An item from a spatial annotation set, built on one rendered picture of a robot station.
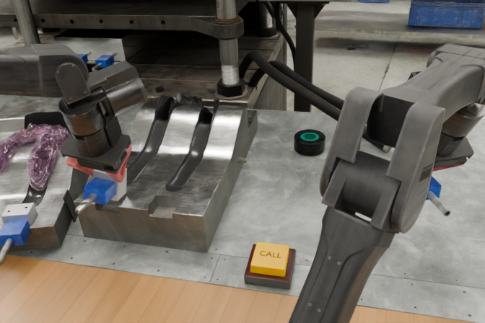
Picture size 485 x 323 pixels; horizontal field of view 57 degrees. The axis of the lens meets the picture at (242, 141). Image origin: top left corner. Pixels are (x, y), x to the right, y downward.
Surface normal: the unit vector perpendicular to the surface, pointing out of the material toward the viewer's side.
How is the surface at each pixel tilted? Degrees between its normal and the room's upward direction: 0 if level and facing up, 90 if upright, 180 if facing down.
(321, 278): 51
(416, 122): 62
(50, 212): 0
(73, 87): 90
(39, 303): 0
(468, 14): 92
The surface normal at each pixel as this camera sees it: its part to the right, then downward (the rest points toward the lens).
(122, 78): 0.54, 0.40
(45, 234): 0.07, 0.49
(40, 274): -0.04, -0.87
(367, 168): -0.34, -0.60
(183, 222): -0.22, 0.49
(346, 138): -0.61, -0.05
